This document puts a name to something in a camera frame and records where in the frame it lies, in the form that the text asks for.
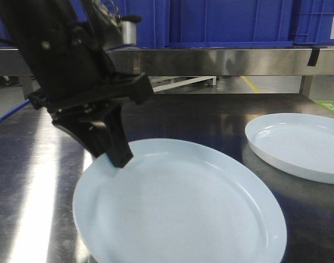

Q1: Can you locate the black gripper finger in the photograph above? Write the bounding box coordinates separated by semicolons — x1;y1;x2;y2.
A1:
52;120;106;158
103;104;133;168

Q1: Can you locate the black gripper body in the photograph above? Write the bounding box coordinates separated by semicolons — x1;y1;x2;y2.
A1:
27;16;153;130

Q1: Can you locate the light blue plate front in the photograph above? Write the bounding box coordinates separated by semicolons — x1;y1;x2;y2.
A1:
73;139;287;262

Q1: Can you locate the light blue plate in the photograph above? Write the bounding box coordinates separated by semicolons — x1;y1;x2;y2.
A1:
73;139;287;262
245;113;334;184

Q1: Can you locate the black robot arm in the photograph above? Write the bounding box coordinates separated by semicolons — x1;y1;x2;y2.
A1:
0;1;153;168

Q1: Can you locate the blue bin lower left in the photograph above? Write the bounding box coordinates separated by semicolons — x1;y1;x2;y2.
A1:
0;99;30;123

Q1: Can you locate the large blue crate left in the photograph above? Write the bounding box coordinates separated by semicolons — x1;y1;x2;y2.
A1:
116;0;170;49

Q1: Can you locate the large blue crate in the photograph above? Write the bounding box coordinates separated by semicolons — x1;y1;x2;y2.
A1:
168;1;292;48
116;0;170;49

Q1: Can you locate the large blue crate centre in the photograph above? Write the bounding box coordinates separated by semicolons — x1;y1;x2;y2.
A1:
168;1;292;48

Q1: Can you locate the black tape strip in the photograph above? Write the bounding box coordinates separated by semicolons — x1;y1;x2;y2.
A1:
307;47;320;67

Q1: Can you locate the white metal frame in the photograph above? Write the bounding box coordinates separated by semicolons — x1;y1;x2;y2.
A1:
150;76;217;93

